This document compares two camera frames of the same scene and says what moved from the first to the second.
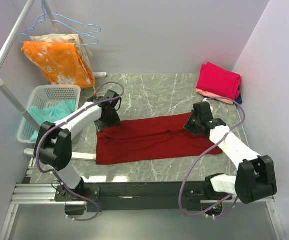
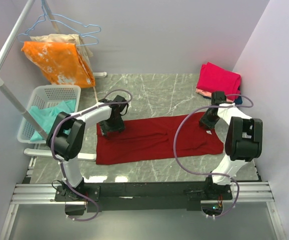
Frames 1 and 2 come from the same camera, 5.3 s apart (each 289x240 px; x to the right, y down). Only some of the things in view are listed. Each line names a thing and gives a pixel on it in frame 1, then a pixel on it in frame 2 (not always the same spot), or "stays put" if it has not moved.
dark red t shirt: x=161 y=138 stays put
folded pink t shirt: x=214 y=78 stays put
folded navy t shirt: x=239 y=99 stays put
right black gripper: x=187 y=127 -> x=205 y=121
